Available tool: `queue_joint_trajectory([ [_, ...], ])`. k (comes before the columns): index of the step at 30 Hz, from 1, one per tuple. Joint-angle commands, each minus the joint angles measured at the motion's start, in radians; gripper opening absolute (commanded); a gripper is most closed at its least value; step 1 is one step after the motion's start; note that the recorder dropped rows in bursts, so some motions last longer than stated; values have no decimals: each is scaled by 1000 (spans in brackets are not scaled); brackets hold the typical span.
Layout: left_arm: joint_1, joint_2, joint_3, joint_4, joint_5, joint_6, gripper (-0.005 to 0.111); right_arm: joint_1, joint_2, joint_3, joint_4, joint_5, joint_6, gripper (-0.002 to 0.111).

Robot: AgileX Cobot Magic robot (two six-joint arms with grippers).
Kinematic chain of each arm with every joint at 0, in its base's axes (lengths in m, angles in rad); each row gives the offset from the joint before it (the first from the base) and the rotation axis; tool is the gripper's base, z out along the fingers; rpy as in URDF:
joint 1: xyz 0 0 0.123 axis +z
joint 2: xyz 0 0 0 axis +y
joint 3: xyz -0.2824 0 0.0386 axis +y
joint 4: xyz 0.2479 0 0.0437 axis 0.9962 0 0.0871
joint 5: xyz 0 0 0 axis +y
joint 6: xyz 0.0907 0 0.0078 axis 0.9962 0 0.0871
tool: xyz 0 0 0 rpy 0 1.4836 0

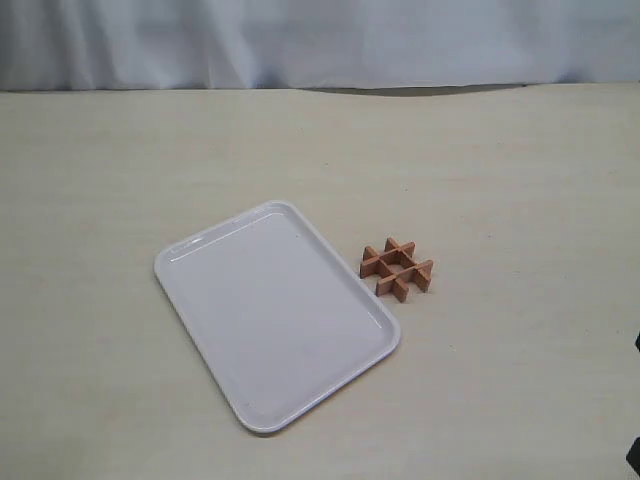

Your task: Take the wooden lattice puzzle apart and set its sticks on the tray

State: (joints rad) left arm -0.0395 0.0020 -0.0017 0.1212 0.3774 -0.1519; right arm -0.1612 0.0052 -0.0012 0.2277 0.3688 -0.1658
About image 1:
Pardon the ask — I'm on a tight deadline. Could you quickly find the notched brown wooden piece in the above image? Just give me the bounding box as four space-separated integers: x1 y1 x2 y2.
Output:
359 237 417 279
375 260 434 303
381 237 417 303
359 246 397 279

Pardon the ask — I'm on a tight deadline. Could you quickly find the white plastic tray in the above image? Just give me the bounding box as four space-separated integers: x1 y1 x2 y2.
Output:
154 200 401 434

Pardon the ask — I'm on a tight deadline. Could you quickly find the white backdrop curtain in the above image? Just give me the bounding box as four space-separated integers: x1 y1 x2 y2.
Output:
1 1 639 90

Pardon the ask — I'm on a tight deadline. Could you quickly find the dark object at table edge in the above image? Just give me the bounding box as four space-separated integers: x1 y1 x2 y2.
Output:
625 332 640 479

